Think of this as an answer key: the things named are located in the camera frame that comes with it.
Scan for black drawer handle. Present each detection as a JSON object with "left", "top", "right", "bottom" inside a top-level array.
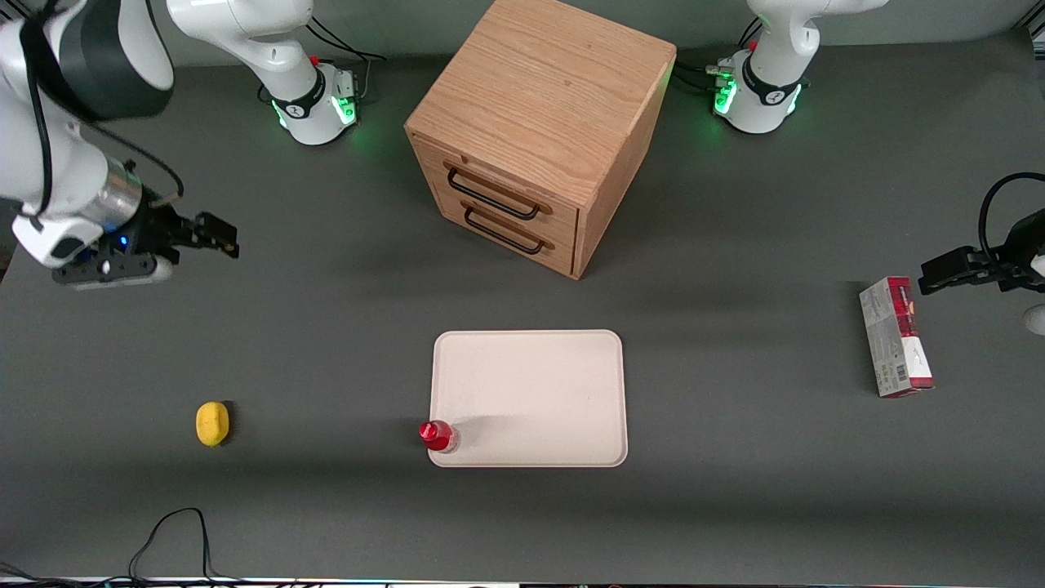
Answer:
[
  {"left": 461, "top": 203, "right": 548, "bottom": 256},
  {"left": 444, "top": 163, "right": 545, "bottom": 222}
]

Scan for beige rectangular tray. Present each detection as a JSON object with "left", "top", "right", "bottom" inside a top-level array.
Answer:
[{"left": 427, "top": 329, "right": 629, "bottom": 469}]

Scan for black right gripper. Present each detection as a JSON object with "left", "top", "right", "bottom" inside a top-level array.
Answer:
[{"left": 109, "top": 188, "right": 241, "bottom": 261}]

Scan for black cable at table edge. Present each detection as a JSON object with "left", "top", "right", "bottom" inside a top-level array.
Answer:
[{"left": 0, "top": 506, "right": 327, "bottom": 588}]

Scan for black arm base cables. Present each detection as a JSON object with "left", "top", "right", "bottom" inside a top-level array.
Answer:
[
  {"left": 674, "top": 18, "right": 763, "bottom": 97},
  {"left": 304, "top": 15, "right": 388, "bottom": 105}
]

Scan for black left arm base cables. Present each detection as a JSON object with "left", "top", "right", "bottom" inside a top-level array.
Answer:
[{"left": 674, "top": 18, "right": 763, "bottom": 97}]

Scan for yellow lemon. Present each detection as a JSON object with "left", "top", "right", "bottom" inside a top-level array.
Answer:
[{"left": 195, "top": 400, "right": 232, "bottom": 448}]

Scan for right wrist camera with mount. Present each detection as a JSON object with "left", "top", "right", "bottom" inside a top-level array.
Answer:
[{"left": 51, "top": 248, "right": 176, "bottom": 290}]

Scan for grey and red carton box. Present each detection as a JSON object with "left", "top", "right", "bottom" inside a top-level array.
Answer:
[{"left": 858, "top": 276, "right": 936, "bottom": 399}]

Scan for red coke bottle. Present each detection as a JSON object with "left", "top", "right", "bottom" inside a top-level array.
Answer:
[{"left": 418, "top": 420, "right": 461, "bottom": 454}]

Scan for black cable along right arm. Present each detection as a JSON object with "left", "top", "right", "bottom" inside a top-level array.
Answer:
[{"left": 20, "top": 0, "right": 185, "bottom": 220}]

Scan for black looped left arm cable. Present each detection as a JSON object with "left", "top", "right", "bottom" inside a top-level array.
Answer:
[{"left": 978, "top": 171, "right": 1045, "bottom": 264}]

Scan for black right arm base cables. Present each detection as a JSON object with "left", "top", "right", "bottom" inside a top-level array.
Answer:
[{"left": 304, "top": 15, "right": 388, "bottom": 105}]

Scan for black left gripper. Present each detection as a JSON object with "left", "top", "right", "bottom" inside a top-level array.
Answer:
[{"left": 918, "top": 208, "right": 1045, "bottom": 296}]

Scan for wooden two-drawer cabinet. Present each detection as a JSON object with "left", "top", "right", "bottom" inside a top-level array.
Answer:
[{"left": 403, "top": 0, "right": 678, "bottom": 281}]

